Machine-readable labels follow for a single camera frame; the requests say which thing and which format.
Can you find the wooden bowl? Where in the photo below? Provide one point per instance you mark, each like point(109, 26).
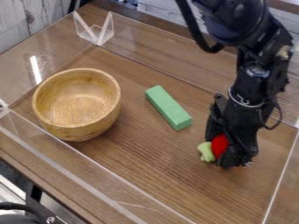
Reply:
point(77, 103)

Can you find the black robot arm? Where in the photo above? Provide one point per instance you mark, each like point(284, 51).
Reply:
point(242, 23)

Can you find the green rectangular block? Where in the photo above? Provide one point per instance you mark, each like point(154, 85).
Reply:
point(169, 107)

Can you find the black metal table bracket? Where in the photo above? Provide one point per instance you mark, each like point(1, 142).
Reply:
point(47, 216)

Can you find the red plush tomato green stem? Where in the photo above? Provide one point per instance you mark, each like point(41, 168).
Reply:
point(213, 149)

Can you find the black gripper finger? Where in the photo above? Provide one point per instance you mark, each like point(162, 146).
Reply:
point(214, 125)
point(238, 155)

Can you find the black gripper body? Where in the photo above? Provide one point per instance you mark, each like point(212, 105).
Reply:
point(245, 116)

